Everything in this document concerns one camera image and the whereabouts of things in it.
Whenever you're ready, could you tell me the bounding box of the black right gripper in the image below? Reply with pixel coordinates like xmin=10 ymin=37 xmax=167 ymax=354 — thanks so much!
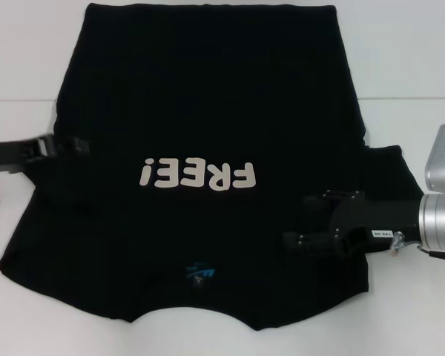
xmin=281 ymin=188 xmax=422 ymax=260

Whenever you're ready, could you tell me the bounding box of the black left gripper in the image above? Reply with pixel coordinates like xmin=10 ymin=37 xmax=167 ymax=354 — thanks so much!
xmin=0 ymin=135 xmax=91 ymax=176

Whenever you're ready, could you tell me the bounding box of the black t-shirt with FREE print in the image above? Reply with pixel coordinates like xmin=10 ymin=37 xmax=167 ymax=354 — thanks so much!
xmin=0 ymin=2 xmax=429 ymax=324

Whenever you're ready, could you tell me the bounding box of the right gripper cable with plug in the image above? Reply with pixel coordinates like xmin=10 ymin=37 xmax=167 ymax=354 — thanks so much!
xmin=388 ymin=230 xmax=445 ymax=263

